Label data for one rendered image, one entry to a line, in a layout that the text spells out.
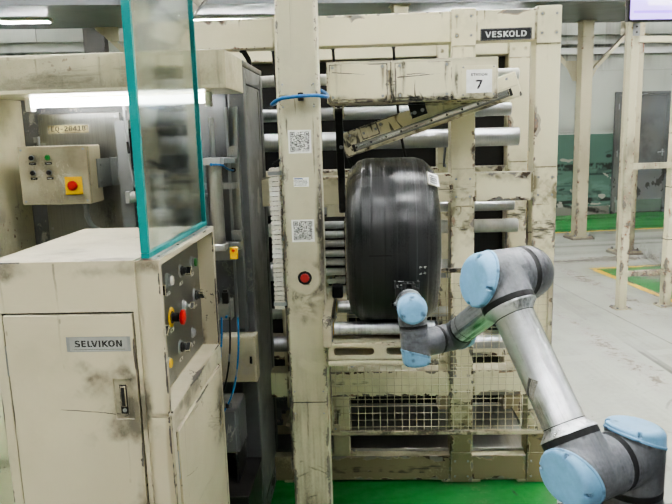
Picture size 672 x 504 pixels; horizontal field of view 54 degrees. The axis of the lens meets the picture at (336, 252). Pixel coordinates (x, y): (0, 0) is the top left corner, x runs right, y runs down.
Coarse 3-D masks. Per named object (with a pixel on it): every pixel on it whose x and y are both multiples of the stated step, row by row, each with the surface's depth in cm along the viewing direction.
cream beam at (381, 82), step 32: (352, 64) 234; (384, 64) 234; (416, 64) 233; (448, 64) 233; (480, 64) 233; (352, 96) 236; (384, 96) 236; (416, 96) 235; (448, 96) 235; (480, 96) 235
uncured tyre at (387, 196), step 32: (384, 160) 217; (416, 160) 216; (352, 192) 207; (384, 192) 203; (416, 192) 203; (352, 224) 203; (384, 224) 200; (416, 224) 199; (352, 256) 203; (384, 256) 200; (416, 256) 199; (352, 288) 208; (384, 288) 204; (384, 320) 218
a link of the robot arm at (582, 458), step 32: (480, 256) 140; (512, 256) 141; (480, 288) 138; (512, 288) 137; (512, 320) 136; (512, 352) 136; (544, 352) 133; (544, 384) 130; (544, 416) 130; (576, 416) 128; (544, 448) 129; (576, 448) 124; (608, 448) 125; (544, 480) 128; (576, 480) 121; (608, 480) 122
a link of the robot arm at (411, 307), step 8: (400, 296) 177; (408, 296) 170; (416, 296) 170; (400, 304) 170; (408, 304) 169; (416, 304) 169; (424, 304) 169; (400, 312) 169; (408, 312) 169; (416, 312) 169; (424, 312) 169; (400, 320) 173; (408, 320) 169; (416, 320) 169; (424, 320) 172
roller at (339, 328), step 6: (336, 324) 217; (342, 324) 217; (348, 324) 217; (354, 324) 217; (360, 324) 217; (366, 324) 217; (372, 324) 217; (378, 324) 216; (384, 324) 216; (390, 324) 216; (396, 324) 216; (432, 324) 215; (336, 330) 217; (342, 330) 217; (348, 330) 216; (354, 330) 216; (360, 330) 216; (366, 330) 216; (372, 330) 216; (378, 330) 216; (384, 330) 216; (390, 330) 216; (396, 330) 216
